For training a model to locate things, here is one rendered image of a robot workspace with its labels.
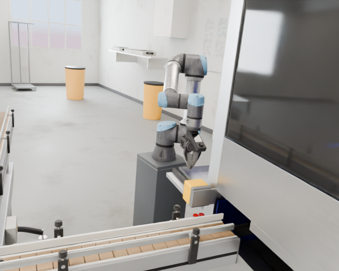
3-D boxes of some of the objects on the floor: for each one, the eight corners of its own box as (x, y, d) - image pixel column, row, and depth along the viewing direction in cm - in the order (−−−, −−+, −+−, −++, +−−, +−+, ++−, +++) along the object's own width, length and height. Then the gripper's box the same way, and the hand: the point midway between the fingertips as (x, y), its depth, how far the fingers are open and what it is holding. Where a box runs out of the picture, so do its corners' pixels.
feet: (47, 241, 234) (46, 224, 230) (-32, 252, 215) (-34, 235, 211) (46, 234, 241) (46, 218, 237) (-30, 245, 222) (-32, 228, 218)
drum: (166, 119, 626) (169, 84, 606) (148, 121, 603) (150, 84, 583) (155, 114, 659) (157, 80, 639) (137, 115, 636) (139, 80, 616)
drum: (62, 97, 753) (62, 65, 732) (81, 96, 778) (82, 66, 757) (68, 100, 716) (68, 68, 695) (87, 100, 741) (88, 68, 720)
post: (197, 395, 141) (291, -195, 81) (185, 400, 139) (273, -205, 79) (191, 380, 147) (274, -181, 87) (179, 385, 144) (256, -189, 84)
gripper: (197, 123, 157) (192, 163, 163) (180, 123, 153) (176, 164, 159) (205, 128, 149) (200, 170, 155) (188, 128, 146) (183, 171, 152)
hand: (190, 166), depth 155 cm, fingers closed, pressing on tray
